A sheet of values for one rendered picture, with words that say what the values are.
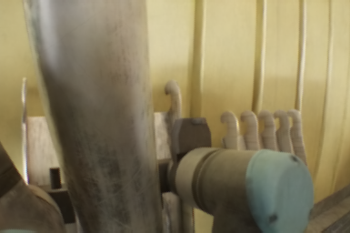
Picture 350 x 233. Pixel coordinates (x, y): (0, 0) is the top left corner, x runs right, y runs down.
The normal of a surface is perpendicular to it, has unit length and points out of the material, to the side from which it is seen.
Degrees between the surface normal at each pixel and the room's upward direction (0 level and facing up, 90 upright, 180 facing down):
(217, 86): 90
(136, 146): 98
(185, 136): 77
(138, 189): 99
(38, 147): 64
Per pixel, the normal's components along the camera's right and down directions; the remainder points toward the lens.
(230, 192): -0.85, -0.16
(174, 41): 0.50, 0.15
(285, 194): 0.50, -0.16
